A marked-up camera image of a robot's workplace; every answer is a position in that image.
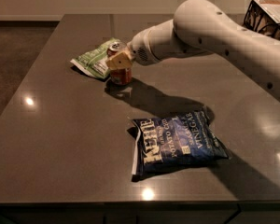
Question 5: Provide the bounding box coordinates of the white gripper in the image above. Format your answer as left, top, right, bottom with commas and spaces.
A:
106, 28, 160, 70

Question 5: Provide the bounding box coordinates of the red coke can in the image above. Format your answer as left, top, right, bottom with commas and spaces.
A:
106, 41, 132, 86

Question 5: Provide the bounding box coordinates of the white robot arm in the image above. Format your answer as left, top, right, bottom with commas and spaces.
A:
106, 0, 280, 102

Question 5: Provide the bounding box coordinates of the green jalapeno chip bag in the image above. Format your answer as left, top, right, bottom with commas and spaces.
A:
70, 38, 118, 79

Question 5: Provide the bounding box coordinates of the blue Kettle chip bag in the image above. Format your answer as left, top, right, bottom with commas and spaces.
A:
132, 109, 230, 176

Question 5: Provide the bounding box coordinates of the black wire snack basket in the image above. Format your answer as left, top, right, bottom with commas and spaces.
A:
244, 0, 280, 40

